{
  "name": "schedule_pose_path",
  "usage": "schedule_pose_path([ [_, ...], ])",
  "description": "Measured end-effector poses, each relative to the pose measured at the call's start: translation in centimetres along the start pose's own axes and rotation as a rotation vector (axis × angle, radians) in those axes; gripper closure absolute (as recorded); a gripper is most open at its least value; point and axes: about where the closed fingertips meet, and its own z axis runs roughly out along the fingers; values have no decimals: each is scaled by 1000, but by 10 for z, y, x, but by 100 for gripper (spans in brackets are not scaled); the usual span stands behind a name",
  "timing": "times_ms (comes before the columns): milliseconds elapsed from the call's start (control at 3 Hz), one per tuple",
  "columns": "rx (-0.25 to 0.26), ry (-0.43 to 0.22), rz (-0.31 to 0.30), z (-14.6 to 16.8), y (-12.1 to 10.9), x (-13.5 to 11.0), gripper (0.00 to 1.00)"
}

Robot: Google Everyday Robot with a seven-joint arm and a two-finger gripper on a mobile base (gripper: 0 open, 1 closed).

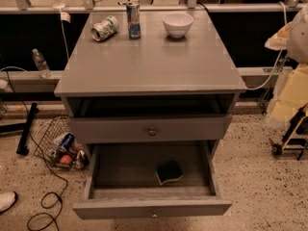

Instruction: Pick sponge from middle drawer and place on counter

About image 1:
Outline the wire basket on floor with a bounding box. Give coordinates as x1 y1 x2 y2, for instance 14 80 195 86
35 115 89 169

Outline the black wheeled cart frame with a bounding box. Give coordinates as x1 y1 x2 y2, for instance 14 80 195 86
269 104 308 161

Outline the white hanging cable with tag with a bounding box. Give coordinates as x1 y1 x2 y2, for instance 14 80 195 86
47 0 72 61

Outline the orange fruit in basket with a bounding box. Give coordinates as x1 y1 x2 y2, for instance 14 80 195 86
60 155 72 165

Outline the white ceramic bowl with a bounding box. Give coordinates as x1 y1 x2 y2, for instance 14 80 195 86
163 13 194 39

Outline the black cable on floor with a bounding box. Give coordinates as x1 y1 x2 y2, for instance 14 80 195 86
0 65 69 231

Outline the upright blue energy drink can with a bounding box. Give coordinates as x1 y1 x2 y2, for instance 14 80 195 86
126 2 141 39

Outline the round metal drawer knob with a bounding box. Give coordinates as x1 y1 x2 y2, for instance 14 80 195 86
148 127 157 136

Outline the grey metal upper rail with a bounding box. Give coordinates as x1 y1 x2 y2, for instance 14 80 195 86
0 3 304 14

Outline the black bar on floor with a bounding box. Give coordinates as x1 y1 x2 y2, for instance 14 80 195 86
16 103 38 156

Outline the grey metal lower rail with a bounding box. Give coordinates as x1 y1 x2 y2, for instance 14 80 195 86
0 66 292 92

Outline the closed grey upper drawer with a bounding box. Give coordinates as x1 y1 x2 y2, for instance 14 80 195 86
68 115 232 144

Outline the crushed green soda can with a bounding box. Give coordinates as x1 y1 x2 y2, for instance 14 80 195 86
90 15 119 41

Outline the white cable right side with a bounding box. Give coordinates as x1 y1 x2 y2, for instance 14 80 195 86
245 1 289 91

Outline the blue can in basket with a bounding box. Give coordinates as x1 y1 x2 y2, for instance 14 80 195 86
58 133 75 152

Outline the green and yellow sponge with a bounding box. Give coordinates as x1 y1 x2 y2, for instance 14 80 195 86
156 161 183 186

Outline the clear plastic water bottle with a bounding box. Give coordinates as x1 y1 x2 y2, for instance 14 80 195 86
32 48 52 79

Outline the grey wooden drawer cabinet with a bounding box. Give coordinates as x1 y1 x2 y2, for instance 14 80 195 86
53 9 248 221

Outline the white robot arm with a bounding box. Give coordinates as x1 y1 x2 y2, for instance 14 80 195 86
265 4 308 123

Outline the white shoe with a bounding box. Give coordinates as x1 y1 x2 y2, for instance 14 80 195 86
0 191 18 214

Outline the grey metal rail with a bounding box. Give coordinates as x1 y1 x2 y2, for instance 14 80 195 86
0 66 292 92
0 3 304 14

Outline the open grey middle drawer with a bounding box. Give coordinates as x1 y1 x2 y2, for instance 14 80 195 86
73 141 232 219

